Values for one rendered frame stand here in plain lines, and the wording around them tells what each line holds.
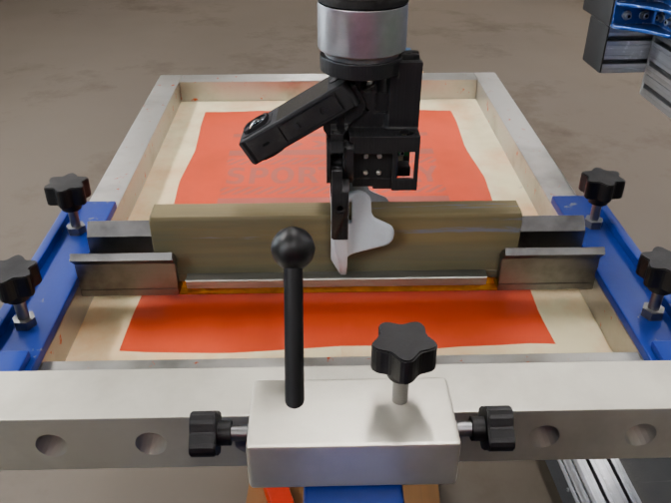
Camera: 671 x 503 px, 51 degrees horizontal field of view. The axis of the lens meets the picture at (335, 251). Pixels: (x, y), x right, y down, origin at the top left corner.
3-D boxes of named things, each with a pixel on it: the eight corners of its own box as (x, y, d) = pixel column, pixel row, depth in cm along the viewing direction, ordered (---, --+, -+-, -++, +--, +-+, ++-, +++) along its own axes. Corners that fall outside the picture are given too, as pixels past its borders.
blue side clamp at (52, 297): (82, 246, 85) (71, 194, 81) (124, 245, 85) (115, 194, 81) (-16, 433, 60) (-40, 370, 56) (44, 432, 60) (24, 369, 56)
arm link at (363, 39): (317, 11, 55) (317, -12, 62) (318, 70, 57) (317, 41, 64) (413, 11, 55) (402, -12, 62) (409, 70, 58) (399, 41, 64)
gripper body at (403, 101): (416, 199, 64) (426, 67, 57) (321, 199, 64) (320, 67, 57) (406, 163, 70) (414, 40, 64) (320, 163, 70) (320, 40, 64)
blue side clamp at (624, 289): (543, 240, 86) (552, 189, 83) (584, 240, 86) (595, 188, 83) (638, 421, 61) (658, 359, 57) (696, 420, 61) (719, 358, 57)
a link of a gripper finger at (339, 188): (348, 246, 64) (349, 151, 61) (332, 246, 64) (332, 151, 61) (346, 227, 69) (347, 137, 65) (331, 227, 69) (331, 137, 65)
